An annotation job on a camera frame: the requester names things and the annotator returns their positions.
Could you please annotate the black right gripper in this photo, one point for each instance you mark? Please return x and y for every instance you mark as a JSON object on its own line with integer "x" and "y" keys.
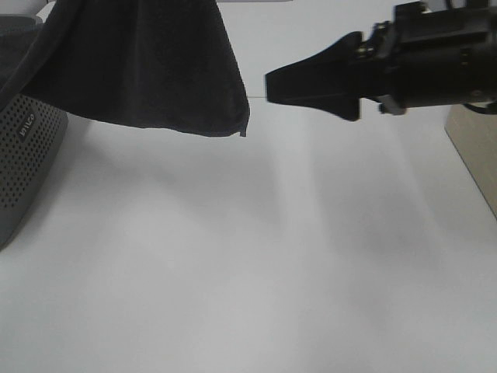
{"x": 419, "y": 58}

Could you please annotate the dark navy towel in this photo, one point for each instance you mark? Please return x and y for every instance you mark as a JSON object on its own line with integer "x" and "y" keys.
{"x": 145, "y": 64}

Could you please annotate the beige fabric storage bin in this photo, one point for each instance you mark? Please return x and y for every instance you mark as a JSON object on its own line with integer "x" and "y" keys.
{"x": 474, "y": 138}

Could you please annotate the grey perforated plastic basket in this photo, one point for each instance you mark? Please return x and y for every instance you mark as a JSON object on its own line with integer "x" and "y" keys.
{"x": 31, "y": 131}

